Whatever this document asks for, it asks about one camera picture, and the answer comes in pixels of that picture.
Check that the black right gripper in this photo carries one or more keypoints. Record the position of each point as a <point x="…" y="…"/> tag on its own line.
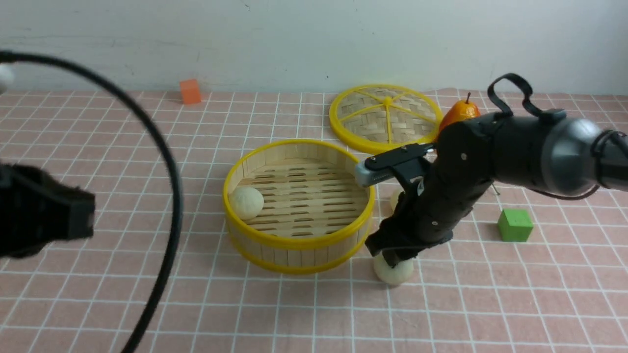
<point x="427" y="211"/>

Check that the orange foam cube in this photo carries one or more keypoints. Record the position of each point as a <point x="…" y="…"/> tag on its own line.
<point x="190" y="92"/>

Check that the orange yellow toy pear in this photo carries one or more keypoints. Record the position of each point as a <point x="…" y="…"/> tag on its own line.
<point x="462" y="110"/>

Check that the green foam cube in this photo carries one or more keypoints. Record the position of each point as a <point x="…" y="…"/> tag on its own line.
<point x="515" y="225"/>

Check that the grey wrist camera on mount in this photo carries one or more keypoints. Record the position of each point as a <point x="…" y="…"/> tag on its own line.
<point x="405" y="164"/>

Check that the white steamed bun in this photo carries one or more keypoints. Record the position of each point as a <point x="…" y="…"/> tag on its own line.
<point x="246" y="202"/>
<point x="396" y="276"/>

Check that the pink grid tablecloth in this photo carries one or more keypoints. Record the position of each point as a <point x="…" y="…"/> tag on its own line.
<point x="563" y="291"/>

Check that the woven bamboo steamer lid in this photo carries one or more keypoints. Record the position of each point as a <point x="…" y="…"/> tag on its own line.
<point x="379" y="117"/>

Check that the bamboo steamer tray yellow rim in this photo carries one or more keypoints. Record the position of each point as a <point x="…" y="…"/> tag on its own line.
<point x="315" y="216"/>

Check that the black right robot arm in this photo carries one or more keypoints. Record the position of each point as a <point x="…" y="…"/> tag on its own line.
<point x="568" y="160"/>

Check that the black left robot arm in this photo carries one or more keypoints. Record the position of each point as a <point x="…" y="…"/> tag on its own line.
<point x="36" y="210"/>

